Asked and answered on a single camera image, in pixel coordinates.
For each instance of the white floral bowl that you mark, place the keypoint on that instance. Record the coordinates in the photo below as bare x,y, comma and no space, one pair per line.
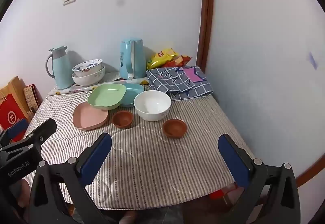
88,80

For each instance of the folded grey checked cloth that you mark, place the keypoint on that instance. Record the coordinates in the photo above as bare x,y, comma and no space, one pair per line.
177,82

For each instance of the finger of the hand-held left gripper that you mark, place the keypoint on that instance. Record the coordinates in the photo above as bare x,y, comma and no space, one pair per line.
16,129
38,135

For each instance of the blue red patterned bowl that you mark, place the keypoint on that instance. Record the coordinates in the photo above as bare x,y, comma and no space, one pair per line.
87,64

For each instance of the brown wooden door frame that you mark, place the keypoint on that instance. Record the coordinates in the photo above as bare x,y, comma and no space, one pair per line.
206,11

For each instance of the red paper bag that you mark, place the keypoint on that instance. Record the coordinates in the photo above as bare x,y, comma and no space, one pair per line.
11,112

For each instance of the red chip bag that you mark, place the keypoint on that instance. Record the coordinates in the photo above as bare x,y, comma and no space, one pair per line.
179,61

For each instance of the red object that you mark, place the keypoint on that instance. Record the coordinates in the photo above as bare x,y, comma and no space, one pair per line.
215,194

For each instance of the white floral table mat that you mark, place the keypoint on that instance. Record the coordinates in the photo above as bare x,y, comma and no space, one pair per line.
76,89

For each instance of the large white bowl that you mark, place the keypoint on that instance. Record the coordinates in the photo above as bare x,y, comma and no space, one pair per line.
152,106

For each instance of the brown paper bag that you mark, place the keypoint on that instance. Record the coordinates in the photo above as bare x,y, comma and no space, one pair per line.
17,87

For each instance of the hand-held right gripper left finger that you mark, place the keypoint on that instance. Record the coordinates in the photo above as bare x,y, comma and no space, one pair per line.
95,160

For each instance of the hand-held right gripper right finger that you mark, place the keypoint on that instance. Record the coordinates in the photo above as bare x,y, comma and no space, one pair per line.
234,160

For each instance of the person's left forearm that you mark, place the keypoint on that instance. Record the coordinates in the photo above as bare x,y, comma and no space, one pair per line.
22,194

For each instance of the blue plate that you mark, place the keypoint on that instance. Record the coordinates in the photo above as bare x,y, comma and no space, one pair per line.
133,93

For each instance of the patterned brown box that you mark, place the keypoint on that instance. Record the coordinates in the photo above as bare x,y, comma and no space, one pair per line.
31,97

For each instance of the green plate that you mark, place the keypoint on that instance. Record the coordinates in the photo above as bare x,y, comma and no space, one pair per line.
106,97

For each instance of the light blue electric kettle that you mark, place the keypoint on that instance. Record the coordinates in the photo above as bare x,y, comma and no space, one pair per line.
137,59

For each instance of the brown wooden baseboard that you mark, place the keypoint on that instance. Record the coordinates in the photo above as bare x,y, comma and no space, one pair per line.
308,174

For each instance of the small brown bowl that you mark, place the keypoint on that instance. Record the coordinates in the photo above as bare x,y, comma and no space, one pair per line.
174,128
122,118

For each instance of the light blue thermos jug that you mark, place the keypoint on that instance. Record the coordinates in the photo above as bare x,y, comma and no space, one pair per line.
62,69

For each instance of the striped quilted blanket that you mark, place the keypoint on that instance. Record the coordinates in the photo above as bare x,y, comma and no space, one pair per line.
152,163

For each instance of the pink plate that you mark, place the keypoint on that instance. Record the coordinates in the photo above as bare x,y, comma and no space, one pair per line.
87,117

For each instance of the yellow chip bag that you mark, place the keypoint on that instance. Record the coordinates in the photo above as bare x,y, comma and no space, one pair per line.
162,58

